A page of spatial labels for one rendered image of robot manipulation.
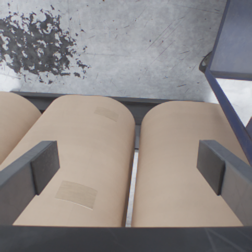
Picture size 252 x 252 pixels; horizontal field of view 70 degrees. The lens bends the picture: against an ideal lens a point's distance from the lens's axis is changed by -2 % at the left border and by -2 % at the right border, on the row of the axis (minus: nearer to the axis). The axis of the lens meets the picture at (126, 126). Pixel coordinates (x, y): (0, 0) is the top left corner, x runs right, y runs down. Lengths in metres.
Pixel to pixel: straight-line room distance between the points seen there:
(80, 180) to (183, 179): 0.25
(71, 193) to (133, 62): 0.65
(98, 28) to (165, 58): 0.33
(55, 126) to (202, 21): 0.70
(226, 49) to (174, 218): 0.61
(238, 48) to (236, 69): 0.08
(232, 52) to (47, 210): 0.77
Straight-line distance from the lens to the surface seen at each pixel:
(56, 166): 0.17
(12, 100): 0.91
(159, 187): 0.48
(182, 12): 0.86
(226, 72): 0.83
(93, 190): 0.47
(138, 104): 0.96
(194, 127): 0.63
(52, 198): 0.46
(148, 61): 0.90
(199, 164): 0.17
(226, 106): 0.58
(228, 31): 0.78
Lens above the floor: 0.85
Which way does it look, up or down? 50 degrees down
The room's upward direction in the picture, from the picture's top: 168 degrees counter-clockwise
